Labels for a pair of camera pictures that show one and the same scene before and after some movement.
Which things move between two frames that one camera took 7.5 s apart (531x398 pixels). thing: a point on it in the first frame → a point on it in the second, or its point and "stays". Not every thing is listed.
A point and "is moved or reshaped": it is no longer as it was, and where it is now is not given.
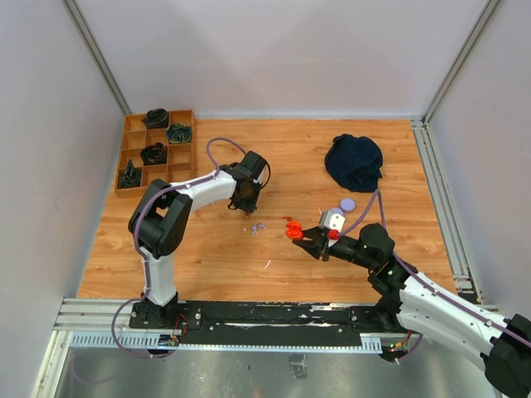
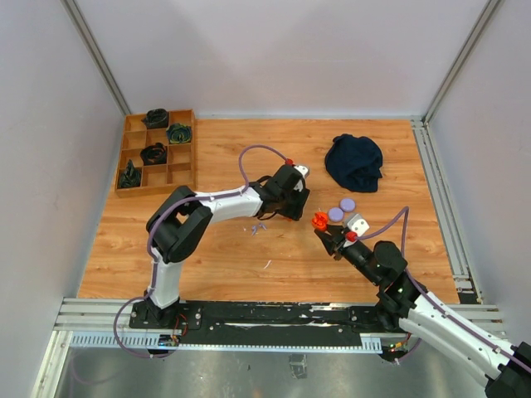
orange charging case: (294, 230) is moved or reshaped
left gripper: (249, 206) → (295, 211)
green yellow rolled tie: (178, 133) stays
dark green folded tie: (131, 177) stays
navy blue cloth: (354, 162) stays
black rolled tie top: (156, 118) stays
